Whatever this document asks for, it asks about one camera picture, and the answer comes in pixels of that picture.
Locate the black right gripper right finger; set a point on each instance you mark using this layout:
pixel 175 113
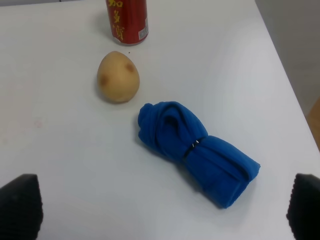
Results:
pixel 303 213

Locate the red drink can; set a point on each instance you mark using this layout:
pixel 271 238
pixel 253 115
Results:
pixel 128 20

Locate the rolled blue towel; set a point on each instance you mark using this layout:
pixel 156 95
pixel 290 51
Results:
pixel 221 170

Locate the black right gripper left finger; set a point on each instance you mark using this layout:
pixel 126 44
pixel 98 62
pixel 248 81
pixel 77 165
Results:
pixel 21 208

